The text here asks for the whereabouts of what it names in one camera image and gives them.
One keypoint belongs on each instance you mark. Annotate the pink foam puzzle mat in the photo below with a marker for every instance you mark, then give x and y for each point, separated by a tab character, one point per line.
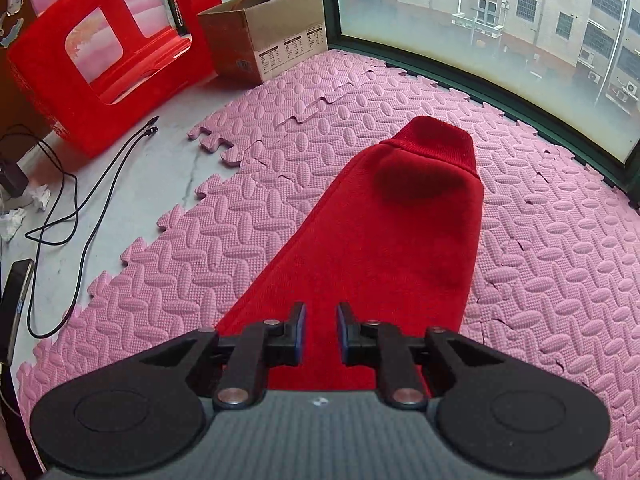
500	240

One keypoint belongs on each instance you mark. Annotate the dark green window frame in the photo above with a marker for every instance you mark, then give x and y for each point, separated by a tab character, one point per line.
480	85

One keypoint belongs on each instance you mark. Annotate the black charger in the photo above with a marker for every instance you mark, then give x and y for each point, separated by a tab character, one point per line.
12	176

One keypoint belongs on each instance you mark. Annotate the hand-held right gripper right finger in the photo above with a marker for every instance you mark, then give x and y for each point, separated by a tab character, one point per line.
342	331

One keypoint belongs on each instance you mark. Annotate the crumpled white tissue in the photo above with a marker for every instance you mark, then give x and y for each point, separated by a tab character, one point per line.
39	196
12	222

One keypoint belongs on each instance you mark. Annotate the red plastic stool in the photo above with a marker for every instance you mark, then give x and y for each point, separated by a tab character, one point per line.
115	55

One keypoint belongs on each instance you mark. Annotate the red pants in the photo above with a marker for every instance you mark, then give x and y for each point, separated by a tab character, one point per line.
395	240

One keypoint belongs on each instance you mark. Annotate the black smartphone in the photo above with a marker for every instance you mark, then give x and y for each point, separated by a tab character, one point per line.
15	310

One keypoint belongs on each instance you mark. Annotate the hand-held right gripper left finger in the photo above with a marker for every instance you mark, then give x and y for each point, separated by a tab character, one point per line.
299	331

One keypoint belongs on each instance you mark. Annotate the cardboard box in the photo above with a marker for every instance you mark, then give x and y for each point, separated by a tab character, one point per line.
272	35

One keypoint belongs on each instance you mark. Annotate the apartment building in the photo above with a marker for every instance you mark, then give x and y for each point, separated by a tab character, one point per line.
540	5

